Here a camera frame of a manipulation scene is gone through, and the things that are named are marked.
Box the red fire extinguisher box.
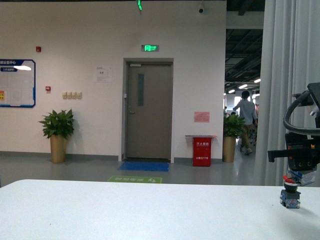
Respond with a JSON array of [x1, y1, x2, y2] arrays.
[[185, 135, 217, 167]]

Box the blue floor mat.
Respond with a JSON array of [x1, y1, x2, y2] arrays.
[[118, 161, 170, 172]]

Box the hanging green exit sign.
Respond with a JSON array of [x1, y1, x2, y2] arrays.
[[136, 0, 143, 11]]

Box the right potted plant gold pot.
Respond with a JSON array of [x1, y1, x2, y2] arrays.
[[222, 114, 245, 163]]

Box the red push button switch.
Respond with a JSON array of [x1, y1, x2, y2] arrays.
[[280, 175, 301, 209]]

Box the grey door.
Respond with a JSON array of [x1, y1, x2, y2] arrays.
[[124, 61, 173, 161]]

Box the green floor sticker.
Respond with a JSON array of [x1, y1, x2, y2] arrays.
[[107, 175, 163, 184]]

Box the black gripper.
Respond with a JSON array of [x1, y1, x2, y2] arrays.
[[268, 132, 320, 172]]

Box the pink paper notice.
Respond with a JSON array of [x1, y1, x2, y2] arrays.
[[194, 111, 210, 123]]

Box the left potted plant gold pot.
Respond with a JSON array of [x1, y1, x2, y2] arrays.
[[38, 108, 76, 164]]

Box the white paper notice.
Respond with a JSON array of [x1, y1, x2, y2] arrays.
[[95, 65, 113, 83]]

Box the person in light shirt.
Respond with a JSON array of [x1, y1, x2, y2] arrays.
[[233, 90, 258, 155]]

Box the black cable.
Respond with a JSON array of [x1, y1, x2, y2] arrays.
[[282, 90, 320, 137]]

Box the potted plant gold pot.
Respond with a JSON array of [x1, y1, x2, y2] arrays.
[[222, 114, 245, 163], [38, 108, 76, 164]]

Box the blue notice board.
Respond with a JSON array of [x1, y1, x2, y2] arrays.
[[0, 59, 36, 108]]

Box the beige wall switches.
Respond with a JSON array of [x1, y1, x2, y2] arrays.
[[62, 91, 82, 99]]

